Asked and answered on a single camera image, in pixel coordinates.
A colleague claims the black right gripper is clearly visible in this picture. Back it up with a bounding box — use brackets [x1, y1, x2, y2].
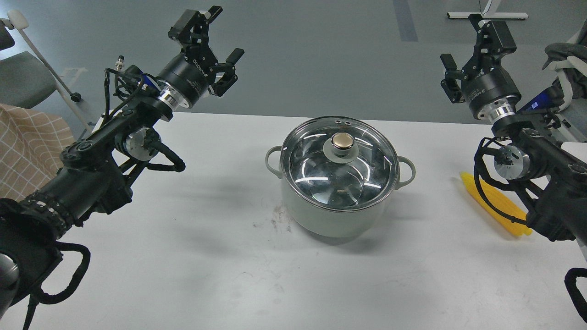
[440, 13, 521, 120]

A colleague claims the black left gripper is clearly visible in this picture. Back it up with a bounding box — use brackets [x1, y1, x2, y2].
[156, 6, 244, 109]

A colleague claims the yellow corn cob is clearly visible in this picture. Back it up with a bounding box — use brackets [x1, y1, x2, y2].
[460, 171, 533, 237]

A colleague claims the glass pot lid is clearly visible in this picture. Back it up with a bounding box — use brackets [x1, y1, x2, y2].
[280, 115, 400, 211]

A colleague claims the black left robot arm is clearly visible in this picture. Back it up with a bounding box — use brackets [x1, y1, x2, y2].
[0, 5, 244, 330]

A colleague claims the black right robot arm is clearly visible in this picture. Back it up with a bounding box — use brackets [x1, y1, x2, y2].
[440, 13, 587, 249]

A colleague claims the grey green cooking pot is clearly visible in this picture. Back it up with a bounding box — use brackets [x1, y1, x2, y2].
[265, 116, 416, 238]

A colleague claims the white desk foot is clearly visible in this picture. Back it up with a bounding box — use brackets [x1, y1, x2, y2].
[446, 0, 529, 20]

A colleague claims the grey chair at right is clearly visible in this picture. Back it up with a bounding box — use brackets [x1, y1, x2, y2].
[518, 18, 587, 143]

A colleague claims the grey office chair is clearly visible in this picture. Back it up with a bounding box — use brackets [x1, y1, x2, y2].
[0, 9, 92, 132]

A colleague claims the beige checked cloth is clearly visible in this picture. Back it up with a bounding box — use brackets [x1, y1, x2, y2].
[0, 104, 75, 201]

